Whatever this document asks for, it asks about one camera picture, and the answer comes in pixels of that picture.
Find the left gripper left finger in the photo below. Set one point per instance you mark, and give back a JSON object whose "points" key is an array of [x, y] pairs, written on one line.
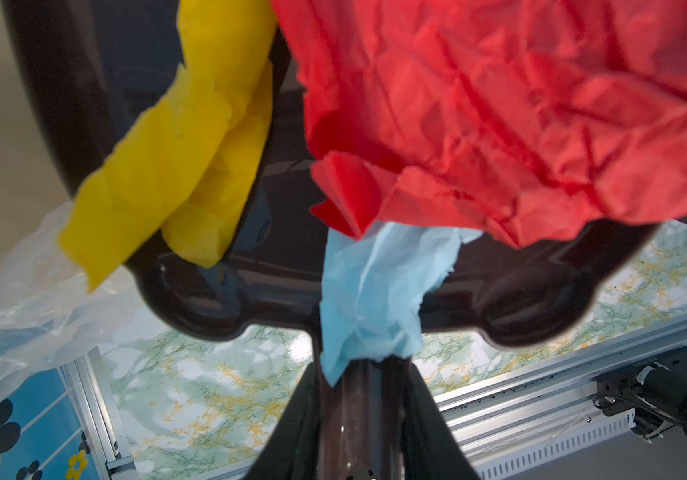
{"points": [[293, 448]]}

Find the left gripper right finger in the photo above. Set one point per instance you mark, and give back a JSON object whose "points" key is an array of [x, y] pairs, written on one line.
{"points": [[430, 452]]}

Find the black dustpan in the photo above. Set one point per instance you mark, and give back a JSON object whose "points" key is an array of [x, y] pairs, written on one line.
{"points": [[91, 66]]}

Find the light blue paper scrap right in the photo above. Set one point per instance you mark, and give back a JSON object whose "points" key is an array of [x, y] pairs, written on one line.
{"points": [[373, 288]]}

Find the beige trash bin with liner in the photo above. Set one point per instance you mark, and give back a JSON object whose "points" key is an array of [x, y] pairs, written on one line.
{"points": [[48, 316]]}

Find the yellow paper scrap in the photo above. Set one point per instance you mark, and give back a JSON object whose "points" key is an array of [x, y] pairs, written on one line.
{"points": [[187, 166]]}

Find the red paper scrap right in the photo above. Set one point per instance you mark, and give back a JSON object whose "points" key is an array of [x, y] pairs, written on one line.
{"points": [[524, 119]]}

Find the aluminium frame rail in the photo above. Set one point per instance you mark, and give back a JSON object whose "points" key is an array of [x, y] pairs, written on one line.
{"points": [[504, 425]]}

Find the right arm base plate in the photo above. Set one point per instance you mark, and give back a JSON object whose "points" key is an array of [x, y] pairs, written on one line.
{"points": [[616, 393]]}

